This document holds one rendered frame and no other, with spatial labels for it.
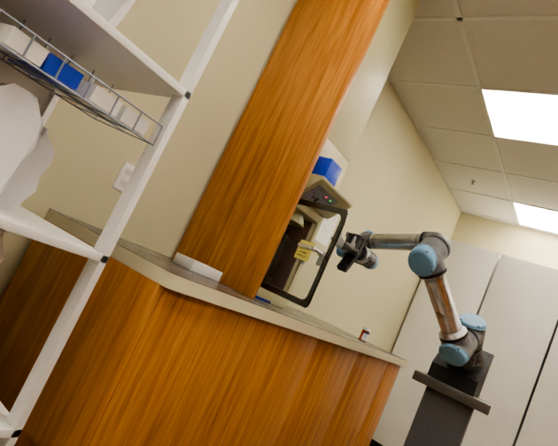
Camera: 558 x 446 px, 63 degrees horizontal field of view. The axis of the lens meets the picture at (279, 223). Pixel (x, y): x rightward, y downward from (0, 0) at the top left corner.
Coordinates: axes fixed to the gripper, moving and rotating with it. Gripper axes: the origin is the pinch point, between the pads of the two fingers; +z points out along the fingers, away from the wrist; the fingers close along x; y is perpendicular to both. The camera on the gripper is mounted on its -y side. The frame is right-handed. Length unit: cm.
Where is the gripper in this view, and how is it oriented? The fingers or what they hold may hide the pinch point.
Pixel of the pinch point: (338, 242)
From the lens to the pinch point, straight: 184.1
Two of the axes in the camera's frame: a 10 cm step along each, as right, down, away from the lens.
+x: 7.5, 2.6, -6.1
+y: 4.1, -9.0, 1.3
